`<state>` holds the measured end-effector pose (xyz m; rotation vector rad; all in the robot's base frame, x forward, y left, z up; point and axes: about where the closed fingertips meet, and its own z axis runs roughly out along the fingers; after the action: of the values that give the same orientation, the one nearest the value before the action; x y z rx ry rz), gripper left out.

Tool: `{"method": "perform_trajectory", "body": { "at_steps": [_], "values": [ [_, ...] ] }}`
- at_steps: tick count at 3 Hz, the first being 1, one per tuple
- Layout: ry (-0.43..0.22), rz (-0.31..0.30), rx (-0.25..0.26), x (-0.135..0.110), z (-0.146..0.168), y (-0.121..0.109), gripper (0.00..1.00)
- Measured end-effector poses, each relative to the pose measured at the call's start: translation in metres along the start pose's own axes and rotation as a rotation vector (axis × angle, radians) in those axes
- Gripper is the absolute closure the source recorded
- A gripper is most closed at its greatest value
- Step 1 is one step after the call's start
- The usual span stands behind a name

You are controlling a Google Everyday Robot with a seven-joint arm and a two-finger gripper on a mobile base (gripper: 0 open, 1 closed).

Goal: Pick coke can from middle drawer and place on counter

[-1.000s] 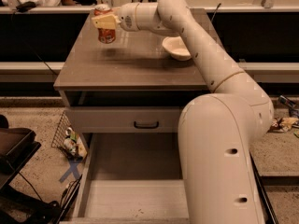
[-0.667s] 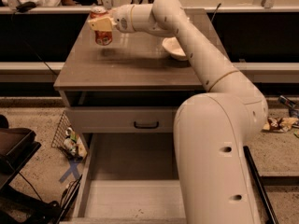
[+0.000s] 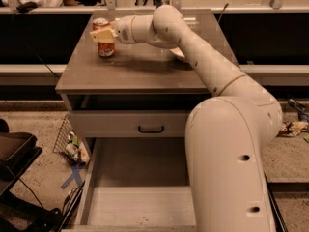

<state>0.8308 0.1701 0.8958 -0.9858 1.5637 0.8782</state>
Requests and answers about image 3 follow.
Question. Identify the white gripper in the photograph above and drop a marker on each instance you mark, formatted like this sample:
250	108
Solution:
124	30

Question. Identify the orange red soda can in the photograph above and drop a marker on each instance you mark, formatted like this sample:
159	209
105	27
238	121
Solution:
104	49

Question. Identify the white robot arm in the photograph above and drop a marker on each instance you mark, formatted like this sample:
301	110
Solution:
224	134

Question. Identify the blue silver energy drink can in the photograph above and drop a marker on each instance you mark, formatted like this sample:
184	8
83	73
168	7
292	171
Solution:
159	3

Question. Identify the grey drawer cabinet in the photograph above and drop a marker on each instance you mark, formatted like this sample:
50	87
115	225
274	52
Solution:
138	76

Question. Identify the open grey middle drawer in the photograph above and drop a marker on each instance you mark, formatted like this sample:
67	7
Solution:
136	185

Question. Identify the blue can on floor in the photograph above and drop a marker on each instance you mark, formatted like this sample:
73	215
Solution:
296	105

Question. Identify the white bowl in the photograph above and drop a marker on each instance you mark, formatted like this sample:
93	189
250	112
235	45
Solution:
179	55

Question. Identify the snack bag on floor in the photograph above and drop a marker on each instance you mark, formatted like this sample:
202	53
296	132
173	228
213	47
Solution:
292	129

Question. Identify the black metal bar on floor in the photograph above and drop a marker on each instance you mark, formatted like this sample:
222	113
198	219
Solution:
280	224

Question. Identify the closed top drawer black handle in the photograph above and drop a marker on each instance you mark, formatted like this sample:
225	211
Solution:
138	123

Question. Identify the wire mesh basket with trash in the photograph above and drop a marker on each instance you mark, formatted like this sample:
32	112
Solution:
69	146

